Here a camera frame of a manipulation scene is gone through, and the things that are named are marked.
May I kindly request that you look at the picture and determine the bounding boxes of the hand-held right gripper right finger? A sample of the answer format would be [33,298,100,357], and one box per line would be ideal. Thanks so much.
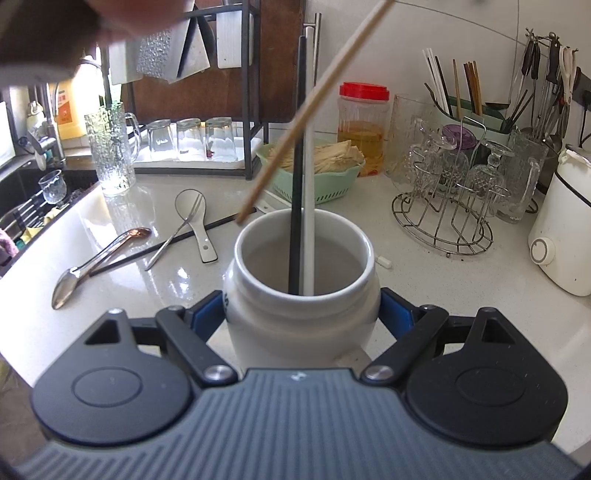
[360,288,520,386]

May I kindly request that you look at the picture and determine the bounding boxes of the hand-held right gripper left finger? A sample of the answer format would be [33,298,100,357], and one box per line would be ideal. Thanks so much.
[85,291,240,386]

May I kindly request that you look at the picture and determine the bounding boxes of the white ceramic spoon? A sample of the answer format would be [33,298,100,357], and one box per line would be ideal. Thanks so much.
[174,189,219,265]

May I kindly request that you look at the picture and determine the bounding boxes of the white ceramic jar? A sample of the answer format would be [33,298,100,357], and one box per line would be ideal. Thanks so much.
[223,208,382,370]

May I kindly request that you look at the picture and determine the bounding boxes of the white chopstick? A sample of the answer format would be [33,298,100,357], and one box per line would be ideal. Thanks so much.
[253,194,393,269]
[300,25,319,296]

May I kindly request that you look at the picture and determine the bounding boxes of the black chopstick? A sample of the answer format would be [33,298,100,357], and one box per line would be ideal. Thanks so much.
[89,209,257,278]
[287,36,309,296]

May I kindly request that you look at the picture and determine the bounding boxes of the cream chopstick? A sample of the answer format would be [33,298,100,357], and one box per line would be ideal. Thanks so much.
[236,0,397,226]

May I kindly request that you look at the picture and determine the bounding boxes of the row of hanging kitchen utensils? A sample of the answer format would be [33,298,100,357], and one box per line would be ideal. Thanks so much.
[519,32,583,144]

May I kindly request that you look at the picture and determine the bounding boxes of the silver fork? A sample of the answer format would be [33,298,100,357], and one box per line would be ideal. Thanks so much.
[144,193,206,271]

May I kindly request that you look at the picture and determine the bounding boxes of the copper spoon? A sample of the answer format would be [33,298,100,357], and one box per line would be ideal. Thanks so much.
[74,227,153,278]

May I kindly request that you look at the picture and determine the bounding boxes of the green plastic basket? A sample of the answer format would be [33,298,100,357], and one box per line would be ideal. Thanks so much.
[255,141,366,206]

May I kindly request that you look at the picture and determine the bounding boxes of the silver spoon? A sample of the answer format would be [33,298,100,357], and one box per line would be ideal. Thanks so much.
[52,235,132,311]

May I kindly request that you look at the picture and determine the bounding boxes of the white tray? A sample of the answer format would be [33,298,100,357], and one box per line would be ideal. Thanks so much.
[134,138,250,169]

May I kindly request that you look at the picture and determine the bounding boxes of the stemmed glass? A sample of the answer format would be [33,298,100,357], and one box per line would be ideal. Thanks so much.
[409,134,467,204]
[466,141,513,208]

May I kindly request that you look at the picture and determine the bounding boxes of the dried bean curd sticks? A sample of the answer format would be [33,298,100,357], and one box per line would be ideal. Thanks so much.
[268,141,365,175]

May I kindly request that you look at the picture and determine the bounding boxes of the clear drinking glass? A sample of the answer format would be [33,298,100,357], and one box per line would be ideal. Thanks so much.
[205,116,238,162]
[147,119,177,161]
[175,117,207,161]

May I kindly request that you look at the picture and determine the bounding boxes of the black metal rack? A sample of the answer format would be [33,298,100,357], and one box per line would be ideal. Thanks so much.
[99,0,271,181]

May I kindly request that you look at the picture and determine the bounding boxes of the glass pitcher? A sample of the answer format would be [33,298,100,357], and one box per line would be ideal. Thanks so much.
[496,129,546,224]

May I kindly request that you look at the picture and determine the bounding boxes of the patterned glass mug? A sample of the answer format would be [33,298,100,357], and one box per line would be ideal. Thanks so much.
[84,102,141,198]

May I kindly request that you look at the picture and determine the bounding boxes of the purple cup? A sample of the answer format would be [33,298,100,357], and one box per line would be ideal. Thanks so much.
[441,124,476,153]

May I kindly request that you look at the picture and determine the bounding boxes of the white electric pot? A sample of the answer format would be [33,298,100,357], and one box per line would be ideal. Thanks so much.
[527,144,591,297]

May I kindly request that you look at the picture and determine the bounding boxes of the yellow cloth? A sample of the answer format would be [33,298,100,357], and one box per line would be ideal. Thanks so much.
[18,205,65,243]

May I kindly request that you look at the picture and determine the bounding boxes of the tall clear glass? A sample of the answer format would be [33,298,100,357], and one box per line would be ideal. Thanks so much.
[385,93,446,185]

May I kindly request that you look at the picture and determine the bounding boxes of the small glass goblet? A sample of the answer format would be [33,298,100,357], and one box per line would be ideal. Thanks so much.
[38,169,68,209]

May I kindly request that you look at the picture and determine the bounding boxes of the red lid plastic jar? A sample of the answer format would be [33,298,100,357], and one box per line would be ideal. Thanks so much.
[337,82,390,177]

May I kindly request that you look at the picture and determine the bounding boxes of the black sink drain rack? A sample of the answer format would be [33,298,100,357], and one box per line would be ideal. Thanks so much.
[0,189,47,236]

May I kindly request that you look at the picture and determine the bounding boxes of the pink cloth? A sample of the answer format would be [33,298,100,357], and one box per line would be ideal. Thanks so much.
[0,228,19,266]

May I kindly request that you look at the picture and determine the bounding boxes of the green chopstick holder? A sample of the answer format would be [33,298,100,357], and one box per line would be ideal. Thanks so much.
[431,104,520,148]

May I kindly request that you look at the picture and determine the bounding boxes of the black sink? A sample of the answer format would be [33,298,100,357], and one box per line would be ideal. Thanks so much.
[0,166,100,259]

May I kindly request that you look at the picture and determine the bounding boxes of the large steel faucet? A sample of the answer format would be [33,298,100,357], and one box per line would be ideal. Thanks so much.
[25,124,65,167]

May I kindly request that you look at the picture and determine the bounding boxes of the green chopstick holder caddy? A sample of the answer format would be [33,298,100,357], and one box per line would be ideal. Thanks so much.
[422,46,536,130]

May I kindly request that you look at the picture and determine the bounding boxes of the yellow oil bottle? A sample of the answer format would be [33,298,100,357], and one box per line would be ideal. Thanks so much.
[53,76,100,141]

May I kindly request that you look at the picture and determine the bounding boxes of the small steel faucet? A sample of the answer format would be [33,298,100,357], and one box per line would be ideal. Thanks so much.
[78,55,114,109]

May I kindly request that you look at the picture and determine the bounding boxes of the brown cutting board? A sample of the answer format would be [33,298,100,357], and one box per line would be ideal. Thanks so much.
[122,0,324,134]

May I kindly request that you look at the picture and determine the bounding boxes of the hammered steel cleaver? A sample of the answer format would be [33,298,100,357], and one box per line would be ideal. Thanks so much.
[136,25,188,84]

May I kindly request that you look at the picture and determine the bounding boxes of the black white kitchen knife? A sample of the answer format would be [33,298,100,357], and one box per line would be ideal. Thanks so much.
[178,16,215,77]

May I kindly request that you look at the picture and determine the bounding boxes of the small white bottle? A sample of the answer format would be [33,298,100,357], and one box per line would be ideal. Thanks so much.
[25,99,47,134]

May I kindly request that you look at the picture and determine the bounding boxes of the white utensil holder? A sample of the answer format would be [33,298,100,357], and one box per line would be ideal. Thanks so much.
[108,39,144,86]

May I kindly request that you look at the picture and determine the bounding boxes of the white countertop appliance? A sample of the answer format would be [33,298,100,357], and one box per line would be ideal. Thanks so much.
[0,99,14,169]

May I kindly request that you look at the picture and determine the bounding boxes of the white blade knife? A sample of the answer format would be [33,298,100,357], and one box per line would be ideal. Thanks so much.
[216,9,254,70]

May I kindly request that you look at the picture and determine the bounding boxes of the wire glass rack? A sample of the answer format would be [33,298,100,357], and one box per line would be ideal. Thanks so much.
[392,115,495,258]

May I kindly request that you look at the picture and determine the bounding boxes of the white handled scissors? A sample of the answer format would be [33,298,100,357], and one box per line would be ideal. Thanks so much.
[558,45,580,107]

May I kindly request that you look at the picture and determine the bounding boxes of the metal hanging rail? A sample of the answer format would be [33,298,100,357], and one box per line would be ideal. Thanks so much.
[524,28,561,47]

